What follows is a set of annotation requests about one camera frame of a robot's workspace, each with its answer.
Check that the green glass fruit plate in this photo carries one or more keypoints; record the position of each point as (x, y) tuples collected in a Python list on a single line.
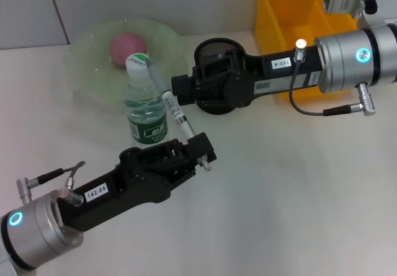
[(93, 56)]

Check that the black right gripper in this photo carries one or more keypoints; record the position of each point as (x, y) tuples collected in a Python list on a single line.
[(273, 77)]

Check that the clear silver pen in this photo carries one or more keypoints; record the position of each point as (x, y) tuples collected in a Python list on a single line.
[(172, 105)]

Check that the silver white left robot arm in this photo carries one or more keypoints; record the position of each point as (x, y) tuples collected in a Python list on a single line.
[(34, 229)]

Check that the pink peach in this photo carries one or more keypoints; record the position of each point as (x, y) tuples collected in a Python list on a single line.
[(124, 48)]

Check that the clear green-label water bottle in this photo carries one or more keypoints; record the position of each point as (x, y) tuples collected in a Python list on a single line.
[(145, 118)]

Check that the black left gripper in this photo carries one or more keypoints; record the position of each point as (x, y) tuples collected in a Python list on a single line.
[(130, 183)]

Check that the black mesh pen holder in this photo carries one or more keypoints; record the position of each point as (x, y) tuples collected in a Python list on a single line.
[(214, 46)]

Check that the yellow plastic bin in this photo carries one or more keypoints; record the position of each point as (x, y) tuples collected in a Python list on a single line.
[(279, 18)]

